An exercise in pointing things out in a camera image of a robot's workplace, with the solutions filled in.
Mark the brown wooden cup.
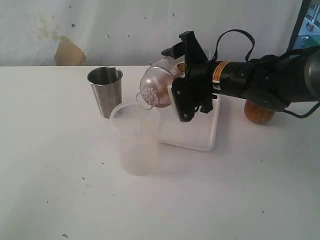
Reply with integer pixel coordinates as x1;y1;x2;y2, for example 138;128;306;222
244;100;275;125

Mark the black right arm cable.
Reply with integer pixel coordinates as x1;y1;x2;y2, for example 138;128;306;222
207;29;320;118

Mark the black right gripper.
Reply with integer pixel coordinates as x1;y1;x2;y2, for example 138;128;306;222
161;31;213;114

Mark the stainless steel cup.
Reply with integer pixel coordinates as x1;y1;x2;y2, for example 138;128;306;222
87;66;123;119

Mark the white plastic tray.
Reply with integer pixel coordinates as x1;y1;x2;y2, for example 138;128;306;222
158;97;221;152

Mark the gold coin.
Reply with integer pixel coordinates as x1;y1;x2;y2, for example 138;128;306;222
176;62;186;73

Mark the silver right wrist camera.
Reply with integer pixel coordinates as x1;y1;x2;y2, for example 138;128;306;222
171;77;199;123

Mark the clear plastic dome lid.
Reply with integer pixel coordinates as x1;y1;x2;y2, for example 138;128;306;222
136;66;174;110

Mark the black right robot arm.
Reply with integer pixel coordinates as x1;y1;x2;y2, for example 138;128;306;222
162;31;320;122

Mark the clear measuring beaker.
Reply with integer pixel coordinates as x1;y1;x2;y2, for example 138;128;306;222
151;56;185;77

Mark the wooden pieces pile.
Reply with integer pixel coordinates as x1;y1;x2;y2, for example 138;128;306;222
145;74;173;108

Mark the translucent plastic container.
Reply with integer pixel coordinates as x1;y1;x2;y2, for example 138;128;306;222
109;102;160;176

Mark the black metal frame post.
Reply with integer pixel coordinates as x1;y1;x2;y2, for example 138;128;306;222
286;0;312;52

